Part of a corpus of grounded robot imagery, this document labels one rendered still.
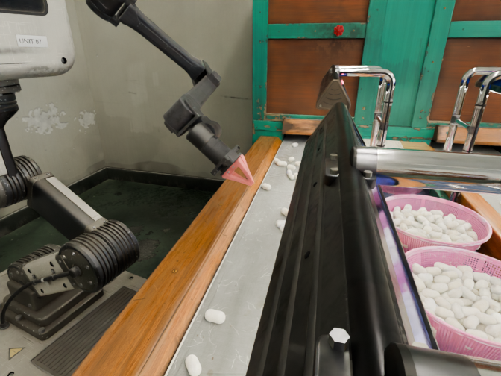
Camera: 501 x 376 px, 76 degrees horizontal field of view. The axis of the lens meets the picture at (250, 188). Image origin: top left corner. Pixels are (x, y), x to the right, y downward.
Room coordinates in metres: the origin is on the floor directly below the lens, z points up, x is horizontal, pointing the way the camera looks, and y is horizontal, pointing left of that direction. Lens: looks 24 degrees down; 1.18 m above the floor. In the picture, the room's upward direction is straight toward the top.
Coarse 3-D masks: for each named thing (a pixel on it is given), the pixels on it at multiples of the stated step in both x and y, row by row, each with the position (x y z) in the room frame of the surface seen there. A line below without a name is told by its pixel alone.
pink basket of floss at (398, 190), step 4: (384, 188) 1.09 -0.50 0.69; (388, 188) 1.08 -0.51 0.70; (392, 188) 1.07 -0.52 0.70; (396, 188) 1.07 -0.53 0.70; (400, 188) 1.12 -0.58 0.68; (404, 188) 1.06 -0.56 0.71; (408, 188) 1.06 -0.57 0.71; (412, 188) 1.06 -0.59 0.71; (416, 188) 1.06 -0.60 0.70; (388, 192) 1.09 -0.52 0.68; (392, 192) 1.08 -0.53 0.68; (396, 192) 1.07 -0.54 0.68; (400, 192) 1.07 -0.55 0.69; (404, 192) 1.07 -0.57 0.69; (408, 192) 1.07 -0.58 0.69; (412, 192) 1.07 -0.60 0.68; (416, 192) 1.08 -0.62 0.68
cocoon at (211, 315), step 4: (208, 312) 0.42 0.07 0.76; (212, 312) 0.41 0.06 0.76; (216, 312) 0.41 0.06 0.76; (220, 312) 0.41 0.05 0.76; (208, 316) 0.41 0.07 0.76; (212, 316) 0.41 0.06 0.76; (216, 316) 0.41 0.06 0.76; (220, 316) 0.41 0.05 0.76; (224, 316) 0.41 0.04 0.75; (208, 320) 0.41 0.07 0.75; (212, 320) 0.41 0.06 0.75; (216, 320) 0.40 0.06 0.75; (220, 320) 0.40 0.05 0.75
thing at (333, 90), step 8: (328, 72) 1.22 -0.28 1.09; (336, 72) 0.95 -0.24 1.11; (328, 80) 0.90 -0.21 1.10; (336, 80) 0.76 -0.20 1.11; (320, 88) 1.03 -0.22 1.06; (328, 88) 0.77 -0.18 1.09; (336, 88) 0.76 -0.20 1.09; (344, 88) 1.02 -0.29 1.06; (320, 96) 0.77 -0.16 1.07; (328, 96) 0.77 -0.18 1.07; (336, 96) 0.76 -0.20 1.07; (344, 96) 0.76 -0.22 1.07; (320, 104) 0.77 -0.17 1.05; (328, 104) 0.77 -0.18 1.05; (344, 104) 0.76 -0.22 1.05
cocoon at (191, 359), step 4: (188, 356) 0.33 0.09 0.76; (192, 356) 0.33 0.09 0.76; (188, 360) 0.32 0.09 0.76; (192, 360) 0.32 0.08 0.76; (196, 360) 0.32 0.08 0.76; (188, 364) 0.32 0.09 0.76; (192, 364) 0.32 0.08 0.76; (196, 364) 0.32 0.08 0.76; (200, 364) 0.32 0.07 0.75; (188, 368) 0.32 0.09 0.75; (192, 368) 0.31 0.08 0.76; (196, 368) 0.31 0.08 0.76; (200, 368) 0.32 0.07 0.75; (192, 372) 0.31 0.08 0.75; (196, 372) 0.31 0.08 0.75; (200, 372) 0.31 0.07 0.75
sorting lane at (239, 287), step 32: (288, 160) 1.27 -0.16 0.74; (256, 192) 0.95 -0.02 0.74; (288, 192) 0.95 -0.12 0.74; (256, 224) 0.75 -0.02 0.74; (224, 256) 0.60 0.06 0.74; (256, 256) 0.60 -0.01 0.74; (224, 288) 0.50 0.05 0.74; (256, 288) 0.50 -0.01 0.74; (192, 320) 0.41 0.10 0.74; (224, 320) 0.42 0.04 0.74; (256, 320) 0.42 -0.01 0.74; (192, 352) 0.35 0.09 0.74; (224, 352) 0.35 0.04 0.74
